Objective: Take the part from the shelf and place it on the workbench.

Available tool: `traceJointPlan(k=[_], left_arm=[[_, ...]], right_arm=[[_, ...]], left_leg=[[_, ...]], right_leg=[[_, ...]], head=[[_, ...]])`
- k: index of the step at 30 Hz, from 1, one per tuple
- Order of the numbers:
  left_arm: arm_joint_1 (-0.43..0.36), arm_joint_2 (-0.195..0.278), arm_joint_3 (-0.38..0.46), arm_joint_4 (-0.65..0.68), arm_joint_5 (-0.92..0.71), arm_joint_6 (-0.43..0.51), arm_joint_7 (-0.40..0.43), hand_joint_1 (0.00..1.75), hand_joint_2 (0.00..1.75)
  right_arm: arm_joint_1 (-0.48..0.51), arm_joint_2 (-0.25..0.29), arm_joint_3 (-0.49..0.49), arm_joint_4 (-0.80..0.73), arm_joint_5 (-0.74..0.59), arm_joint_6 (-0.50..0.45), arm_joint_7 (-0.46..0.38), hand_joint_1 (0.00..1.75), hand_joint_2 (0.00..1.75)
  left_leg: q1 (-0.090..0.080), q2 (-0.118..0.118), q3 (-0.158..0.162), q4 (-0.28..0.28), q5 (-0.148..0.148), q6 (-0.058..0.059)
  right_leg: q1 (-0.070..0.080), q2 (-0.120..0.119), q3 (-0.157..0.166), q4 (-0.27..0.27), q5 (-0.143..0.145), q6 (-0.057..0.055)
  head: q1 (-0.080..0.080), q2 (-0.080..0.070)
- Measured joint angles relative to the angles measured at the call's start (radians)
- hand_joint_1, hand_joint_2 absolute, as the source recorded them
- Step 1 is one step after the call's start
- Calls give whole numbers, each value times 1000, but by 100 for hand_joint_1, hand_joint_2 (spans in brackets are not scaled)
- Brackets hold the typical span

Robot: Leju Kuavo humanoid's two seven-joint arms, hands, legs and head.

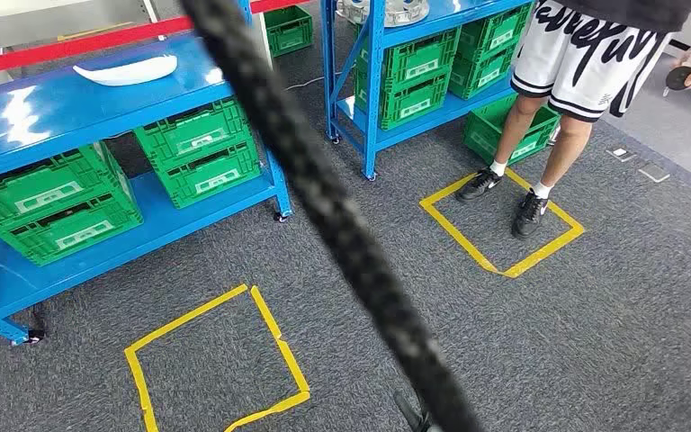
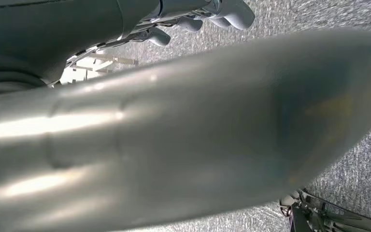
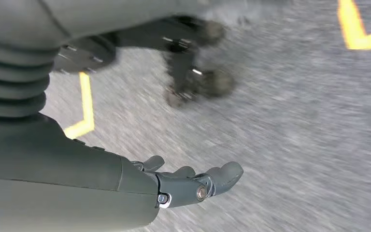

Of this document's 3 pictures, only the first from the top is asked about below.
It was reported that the white curved car part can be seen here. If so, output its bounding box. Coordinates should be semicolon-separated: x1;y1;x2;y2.
73;54;178;87

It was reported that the blue metal shelf rack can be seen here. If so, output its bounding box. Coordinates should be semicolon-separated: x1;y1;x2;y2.
320;0;537;181
0;0;294;347

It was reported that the open green plastic crate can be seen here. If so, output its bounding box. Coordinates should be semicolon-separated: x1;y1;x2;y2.
463;94;561;167

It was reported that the white cabinet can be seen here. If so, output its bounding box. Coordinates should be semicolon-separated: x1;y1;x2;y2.
249;8;275;68

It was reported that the silver wheel hubcap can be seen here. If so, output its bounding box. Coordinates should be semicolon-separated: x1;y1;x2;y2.
336;0;430;28

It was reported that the red barrier tape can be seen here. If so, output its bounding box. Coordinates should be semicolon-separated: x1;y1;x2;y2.
0;0;311;78

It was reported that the black round object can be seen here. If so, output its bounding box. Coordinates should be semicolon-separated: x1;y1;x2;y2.
662;65;691;96

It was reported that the black braided cable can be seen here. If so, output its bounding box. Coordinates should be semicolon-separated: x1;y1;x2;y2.
179;0;484;432

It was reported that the white floor cable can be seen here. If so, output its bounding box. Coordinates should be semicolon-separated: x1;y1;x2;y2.
284;72;330;92

